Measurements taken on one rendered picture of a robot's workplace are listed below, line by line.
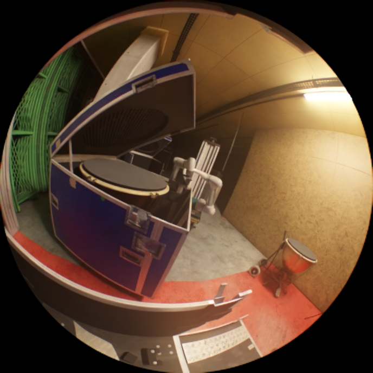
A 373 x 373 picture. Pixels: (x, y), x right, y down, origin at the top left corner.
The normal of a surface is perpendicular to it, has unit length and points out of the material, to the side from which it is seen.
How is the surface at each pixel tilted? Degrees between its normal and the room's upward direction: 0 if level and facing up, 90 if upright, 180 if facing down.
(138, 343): 0
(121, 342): 0
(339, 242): 90
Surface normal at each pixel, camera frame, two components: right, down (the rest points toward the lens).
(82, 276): 0.36, -0.92
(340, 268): -0.89, -0.27
